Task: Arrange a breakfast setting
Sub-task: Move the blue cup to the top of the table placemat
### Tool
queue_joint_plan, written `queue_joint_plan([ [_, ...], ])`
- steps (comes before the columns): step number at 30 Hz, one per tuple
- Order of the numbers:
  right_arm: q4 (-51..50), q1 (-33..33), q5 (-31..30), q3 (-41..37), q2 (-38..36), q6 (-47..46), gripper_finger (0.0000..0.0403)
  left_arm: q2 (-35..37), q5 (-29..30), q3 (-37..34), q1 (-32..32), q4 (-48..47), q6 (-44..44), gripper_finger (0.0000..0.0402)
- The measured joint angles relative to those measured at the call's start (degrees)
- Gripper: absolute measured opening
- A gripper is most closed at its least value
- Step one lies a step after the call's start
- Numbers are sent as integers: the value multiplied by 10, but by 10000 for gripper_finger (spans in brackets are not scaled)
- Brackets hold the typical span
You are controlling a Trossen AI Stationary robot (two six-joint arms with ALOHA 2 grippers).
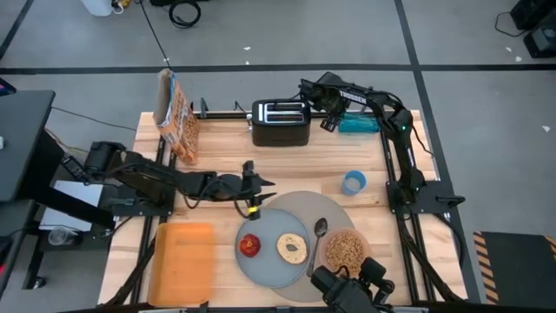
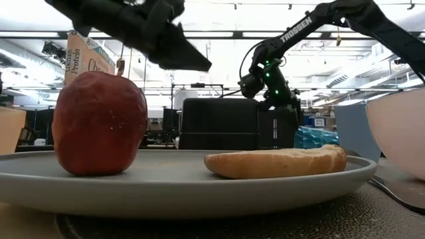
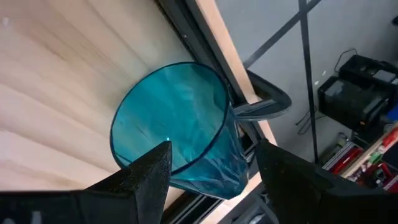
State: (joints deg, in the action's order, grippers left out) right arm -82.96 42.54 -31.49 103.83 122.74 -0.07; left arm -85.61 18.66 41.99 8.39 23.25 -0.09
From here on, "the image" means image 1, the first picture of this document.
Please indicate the grey round plate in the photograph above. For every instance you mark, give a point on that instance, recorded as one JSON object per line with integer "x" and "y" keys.
{"x": 269, "y": 269}

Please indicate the orange cereal box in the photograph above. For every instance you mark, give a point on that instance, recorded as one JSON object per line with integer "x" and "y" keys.
{"x": 178, "y": 121}

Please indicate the black equipment case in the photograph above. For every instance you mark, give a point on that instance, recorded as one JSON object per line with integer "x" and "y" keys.
{"x": 534, "y": 13}

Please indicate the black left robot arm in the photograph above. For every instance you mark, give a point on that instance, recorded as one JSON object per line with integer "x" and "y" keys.
{"x": 152, "y": 178}

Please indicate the hazard-striped black mat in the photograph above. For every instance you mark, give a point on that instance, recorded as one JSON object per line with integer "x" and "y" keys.
{"x": 521, "y": 265}

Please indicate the pink bowl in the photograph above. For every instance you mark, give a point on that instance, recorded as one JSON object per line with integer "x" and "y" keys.
{"x": 368, "y": 248}

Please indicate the red apple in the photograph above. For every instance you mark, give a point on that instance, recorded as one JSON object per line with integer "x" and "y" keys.
{"x": 249, "y": 246}

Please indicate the metal spoon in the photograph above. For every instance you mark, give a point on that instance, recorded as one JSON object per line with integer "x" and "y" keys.
{"x": 320, "y": 227}

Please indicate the white paper sheet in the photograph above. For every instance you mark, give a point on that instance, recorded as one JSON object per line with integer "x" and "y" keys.
{"x": 78, "y": 191}

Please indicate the cereal rings pile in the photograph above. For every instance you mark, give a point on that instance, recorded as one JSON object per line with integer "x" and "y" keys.
{"x": 345, "y": 250}

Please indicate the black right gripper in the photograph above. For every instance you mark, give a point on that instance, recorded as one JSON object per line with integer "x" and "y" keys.
{"x": 323, "y": 93}

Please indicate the white bucket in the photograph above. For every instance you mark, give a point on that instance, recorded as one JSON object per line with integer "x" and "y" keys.
{"x": 97, "y": 6}

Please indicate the round grey placemat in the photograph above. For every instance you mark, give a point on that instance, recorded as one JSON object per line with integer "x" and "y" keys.
{"x": 299, "y": 202}

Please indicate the black desk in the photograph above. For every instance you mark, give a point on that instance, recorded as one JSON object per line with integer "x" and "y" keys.
{"x": 21, "y": 139}

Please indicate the clear plastic cup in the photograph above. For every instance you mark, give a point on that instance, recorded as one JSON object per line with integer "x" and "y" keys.
{"x": 61, "y": 237}

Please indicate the black two-slot toaster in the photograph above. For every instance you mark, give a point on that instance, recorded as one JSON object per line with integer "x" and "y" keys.
{"x": 282, "y": 135}

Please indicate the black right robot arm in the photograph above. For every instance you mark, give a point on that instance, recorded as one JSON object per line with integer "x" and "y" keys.
{"x": 406, "y": 152}

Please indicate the toasted bagel half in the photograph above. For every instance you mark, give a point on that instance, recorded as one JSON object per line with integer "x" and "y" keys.
{"x": 292, "y": 248}

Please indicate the blue plastic cup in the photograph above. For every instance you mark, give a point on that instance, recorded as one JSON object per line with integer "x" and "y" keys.
{"x": 354, "y": 184}

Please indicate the black floor box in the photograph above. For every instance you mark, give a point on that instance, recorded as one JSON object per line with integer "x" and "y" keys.
{"x": 543, "y": 43}

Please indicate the teal translucent bottle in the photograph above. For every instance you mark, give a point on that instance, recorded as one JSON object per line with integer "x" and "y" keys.
{"x": 360, "y": 124}

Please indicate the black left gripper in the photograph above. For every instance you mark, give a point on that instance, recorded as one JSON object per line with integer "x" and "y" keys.
{"x": 234, "y": 189}

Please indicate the black jointed device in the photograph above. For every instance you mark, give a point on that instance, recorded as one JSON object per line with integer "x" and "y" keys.
{"x": 347, "y": 291}

